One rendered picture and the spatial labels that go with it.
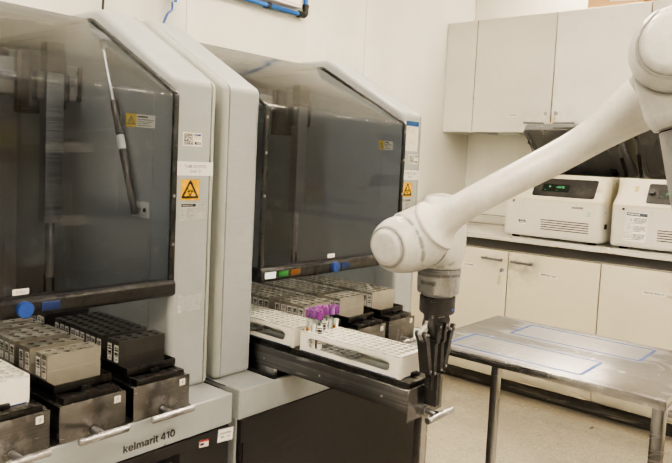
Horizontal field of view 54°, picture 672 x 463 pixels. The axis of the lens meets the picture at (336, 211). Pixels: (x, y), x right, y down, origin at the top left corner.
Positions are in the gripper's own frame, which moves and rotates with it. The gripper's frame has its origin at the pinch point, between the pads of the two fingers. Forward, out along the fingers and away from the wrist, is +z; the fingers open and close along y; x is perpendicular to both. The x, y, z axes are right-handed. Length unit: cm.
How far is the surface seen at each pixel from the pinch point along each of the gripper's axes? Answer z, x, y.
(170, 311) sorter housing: -12, -49, 32
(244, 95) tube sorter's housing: -62, -48, 13
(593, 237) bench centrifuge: -15, -47, -229
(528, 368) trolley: -1.9, 10.6, -24.1
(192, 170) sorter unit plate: -44, -48, 28
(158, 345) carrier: -6, -47, 36
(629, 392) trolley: -2.0, 32.8, -24.3
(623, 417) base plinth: 77, -27, -234
